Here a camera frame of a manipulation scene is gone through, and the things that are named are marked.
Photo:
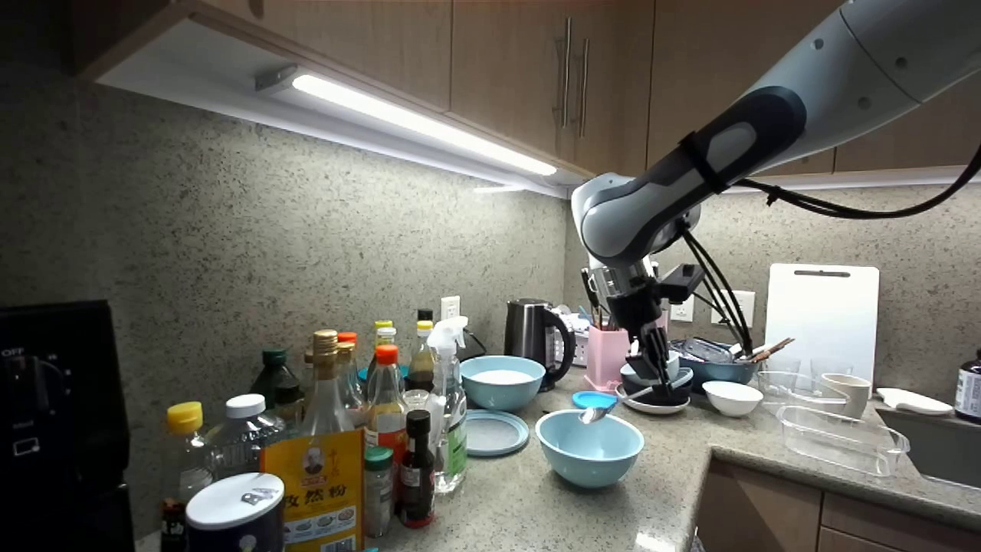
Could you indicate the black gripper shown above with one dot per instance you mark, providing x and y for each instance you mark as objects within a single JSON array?
[{"x": 639, "y": 310}]

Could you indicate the small light blue bowl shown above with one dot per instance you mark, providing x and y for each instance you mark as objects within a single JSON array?
[{"x": 589, "y": 454}]

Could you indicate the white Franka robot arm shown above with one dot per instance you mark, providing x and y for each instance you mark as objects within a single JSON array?
[{"x": 817, "y": 93}]

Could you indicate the black bowl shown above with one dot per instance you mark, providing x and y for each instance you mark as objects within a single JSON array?
[{"x": 662, "y": 392}]

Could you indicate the dark bowl with utensil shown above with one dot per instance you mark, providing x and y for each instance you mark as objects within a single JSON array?
[{"x": 722, "y": 365}]

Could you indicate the white bowl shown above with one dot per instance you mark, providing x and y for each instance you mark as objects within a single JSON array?
[{"x": 735, "y": 399}]

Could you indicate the large light blue bowl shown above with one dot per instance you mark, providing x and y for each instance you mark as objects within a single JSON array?
[{"x": 502, "y": 387}]

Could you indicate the pink knife block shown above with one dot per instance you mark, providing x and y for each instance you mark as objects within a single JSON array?
[{"x": 607, "y": 356}]

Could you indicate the white plate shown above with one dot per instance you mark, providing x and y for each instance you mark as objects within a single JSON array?
[{"x": 655, "y": 408}]

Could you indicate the black electric kettle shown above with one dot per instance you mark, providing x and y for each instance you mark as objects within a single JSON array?
[{"x": 535, "y": 342}]

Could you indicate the clear drinking glass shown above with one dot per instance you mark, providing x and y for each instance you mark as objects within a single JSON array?
[{"x": 782, "y": 382}]

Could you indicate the white cutting board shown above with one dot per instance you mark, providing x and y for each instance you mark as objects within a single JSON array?
[{"x": 822, "y": 318}]

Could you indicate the light blue plate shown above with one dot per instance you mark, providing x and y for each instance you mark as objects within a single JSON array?
[{"x": 494, "y": 435}]

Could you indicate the white mug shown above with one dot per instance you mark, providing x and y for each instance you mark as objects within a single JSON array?
[{"x": 848, "y": 394}]

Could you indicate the glass baking dish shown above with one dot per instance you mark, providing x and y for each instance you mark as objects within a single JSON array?
[{"x": 843, "y": 441}]

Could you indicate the wooden base cabinet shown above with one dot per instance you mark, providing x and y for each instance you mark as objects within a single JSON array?
[{"x": 798, "y": 509}]

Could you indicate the clear spray bottle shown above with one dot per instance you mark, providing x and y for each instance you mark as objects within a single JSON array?
[{"x": 450, "y": 431}]

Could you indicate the yellow oil bottle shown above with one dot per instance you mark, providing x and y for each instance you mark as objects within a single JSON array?
[{"x": 422, "y": 356}]

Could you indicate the white cloth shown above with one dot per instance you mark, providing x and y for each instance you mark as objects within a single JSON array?
[{"x": 912, "y": 399}]

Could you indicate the small dark sauce bottle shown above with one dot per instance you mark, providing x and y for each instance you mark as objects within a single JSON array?
[{"x": 416, "y": 481}]

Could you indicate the orange cap bottle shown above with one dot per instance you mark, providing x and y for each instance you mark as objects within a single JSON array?
[
  {"x": 384, "y": 399},
  {"x": 349, "y": 363}
]

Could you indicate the small clear jar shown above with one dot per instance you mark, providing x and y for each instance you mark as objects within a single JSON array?
[{"x": 377, "y": 495}]

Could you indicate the dark brown bottle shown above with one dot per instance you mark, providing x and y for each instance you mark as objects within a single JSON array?
[{"x": 970, "y": 387}]

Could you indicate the under-cabinet LED light bar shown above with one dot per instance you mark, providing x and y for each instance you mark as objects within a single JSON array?
[{"x": 408, "y": 119}]

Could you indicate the yellow label bottle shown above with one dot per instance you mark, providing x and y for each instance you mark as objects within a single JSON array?
[{"x": 318, "y": 481}]

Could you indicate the dark green bottle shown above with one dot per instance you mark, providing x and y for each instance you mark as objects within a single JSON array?
[{"x": 276, "y": 385}]

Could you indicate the white cap clear bottle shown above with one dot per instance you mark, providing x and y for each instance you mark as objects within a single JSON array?
[{"x": 240, "y": 431}]

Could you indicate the round salt canister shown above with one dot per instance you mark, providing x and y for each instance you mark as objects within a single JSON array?
[{"x": 234, "y": 516}]

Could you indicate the yellow cap clear bottle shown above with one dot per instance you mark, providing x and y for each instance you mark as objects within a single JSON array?
[{"x": 184, "y": 418}]

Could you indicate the black stove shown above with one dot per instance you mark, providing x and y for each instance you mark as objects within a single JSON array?
[{"x": 50, "y": 431}]

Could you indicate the white wall outlet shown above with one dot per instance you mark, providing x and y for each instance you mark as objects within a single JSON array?
[
  {"x": 740, "y": 309},
  {"x": 681, "y": 309},
  {"x": 450, "y": 309}
]

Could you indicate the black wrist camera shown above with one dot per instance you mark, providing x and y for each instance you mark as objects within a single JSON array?
[{"x": 679, "y": 279}]

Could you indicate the wooden wall cabinets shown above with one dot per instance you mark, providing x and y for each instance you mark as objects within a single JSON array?
[{"x": 493, "y": 51}]

